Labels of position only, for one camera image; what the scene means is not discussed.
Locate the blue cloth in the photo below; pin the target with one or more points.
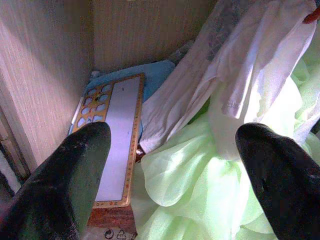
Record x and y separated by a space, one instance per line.
157 75

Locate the wooden framed white board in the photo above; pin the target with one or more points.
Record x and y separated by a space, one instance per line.
120 140

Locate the brown cardboard box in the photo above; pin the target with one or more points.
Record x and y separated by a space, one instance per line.
112 221

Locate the white garment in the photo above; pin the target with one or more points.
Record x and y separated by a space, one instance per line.
250 62

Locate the light green sheer fabric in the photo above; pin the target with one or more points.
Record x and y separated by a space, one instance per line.
195 180

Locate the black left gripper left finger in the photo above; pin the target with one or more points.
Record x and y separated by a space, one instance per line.
57 187

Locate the light wood wardrobe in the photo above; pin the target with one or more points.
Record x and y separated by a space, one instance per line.
37 75

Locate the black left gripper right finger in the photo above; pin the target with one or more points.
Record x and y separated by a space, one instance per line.
287 187

